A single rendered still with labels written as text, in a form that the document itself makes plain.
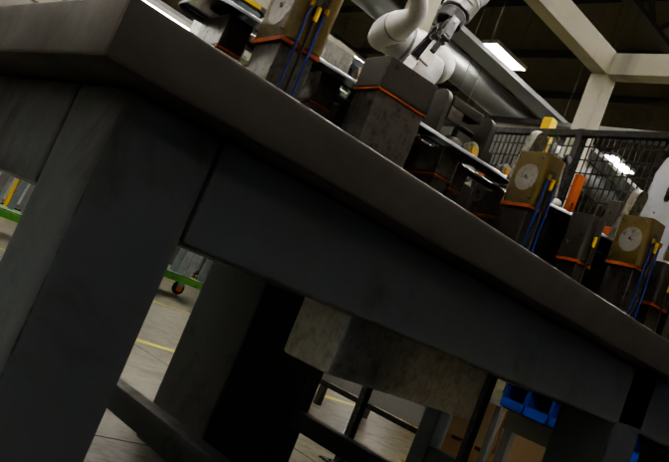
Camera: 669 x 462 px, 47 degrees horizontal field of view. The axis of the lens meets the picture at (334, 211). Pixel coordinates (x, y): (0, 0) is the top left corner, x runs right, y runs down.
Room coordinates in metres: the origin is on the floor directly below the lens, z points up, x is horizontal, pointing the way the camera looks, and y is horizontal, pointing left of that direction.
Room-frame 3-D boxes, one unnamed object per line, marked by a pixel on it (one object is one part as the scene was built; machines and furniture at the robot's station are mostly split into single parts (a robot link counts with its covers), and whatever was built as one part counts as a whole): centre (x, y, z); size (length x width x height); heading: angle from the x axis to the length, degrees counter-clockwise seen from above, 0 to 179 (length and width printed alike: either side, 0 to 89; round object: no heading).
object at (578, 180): (2.15, -0.61, 0.95); 0.03 x 0.01 x 0.50; 123
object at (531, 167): (1.59, -0.37, 0.87); 0.12 x 0.07 x 0.35; 33
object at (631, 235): (1.75, -0.68, 0.87); 0.12 x 0.07 x 0.35; 33
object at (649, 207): (2.10, -0.84, 1.17); 0.12 x 0.01 x 0.34; 33
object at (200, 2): (1.69, -0.21, 1.00); 1.38 x 0.22 x 0.02; 123
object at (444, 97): (1.94, -0.19, 0.94); 0.18 x 0.13 x 0.49; 123
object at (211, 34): (1.37, 0.31, 0.84); 0.12 x 0.05 x 0.29; 33
